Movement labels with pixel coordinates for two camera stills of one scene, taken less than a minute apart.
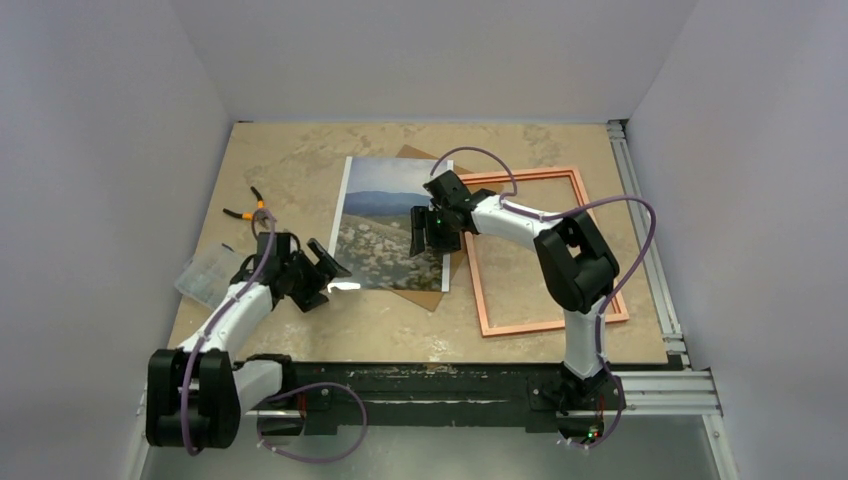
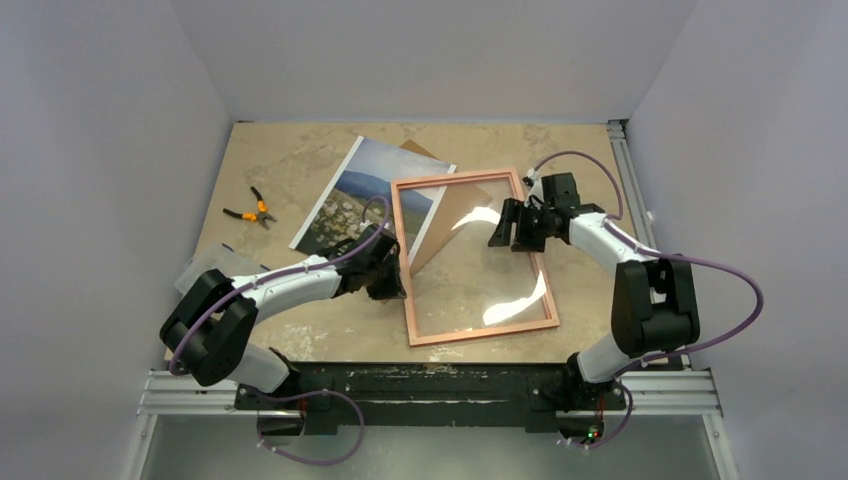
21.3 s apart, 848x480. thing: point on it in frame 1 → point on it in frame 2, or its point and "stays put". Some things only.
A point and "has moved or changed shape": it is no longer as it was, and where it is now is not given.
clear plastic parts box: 207,275 stays put
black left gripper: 318,278 → 392,290
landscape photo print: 371,235 has moved or changed shape
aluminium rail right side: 674,349 stays put
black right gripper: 436,225 → 525,225
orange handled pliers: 261,215 stays put
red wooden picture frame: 470,250 → 478,333
